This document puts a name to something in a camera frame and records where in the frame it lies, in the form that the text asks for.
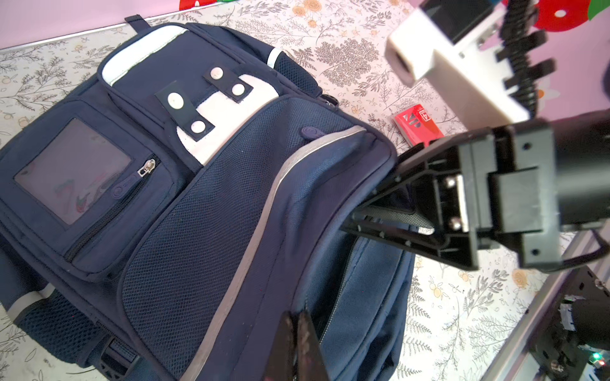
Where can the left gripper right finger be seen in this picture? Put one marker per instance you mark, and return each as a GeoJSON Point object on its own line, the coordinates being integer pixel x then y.
{"type": "Point", "coordinates": [309, 360]}

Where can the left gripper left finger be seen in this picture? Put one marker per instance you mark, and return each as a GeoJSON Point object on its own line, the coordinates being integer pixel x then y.
{"type": "Point", "coordinates": [282, 358]}

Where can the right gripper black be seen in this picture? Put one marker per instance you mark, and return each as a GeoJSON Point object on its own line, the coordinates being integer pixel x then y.
{"type": "Point", "coordinates": [519, 186]}

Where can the navy blue student backpack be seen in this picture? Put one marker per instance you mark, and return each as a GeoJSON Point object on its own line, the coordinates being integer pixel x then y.
{"type": "Point", "coordinates": [158, 221]}

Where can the red box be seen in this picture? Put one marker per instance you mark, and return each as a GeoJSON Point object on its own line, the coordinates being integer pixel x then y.
{"type": "Point", "coordinates": [417, 126]}

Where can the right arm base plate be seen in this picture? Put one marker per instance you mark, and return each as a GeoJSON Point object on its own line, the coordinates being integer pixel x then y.
{"type": "Point", "coordinates": [573, 341]}

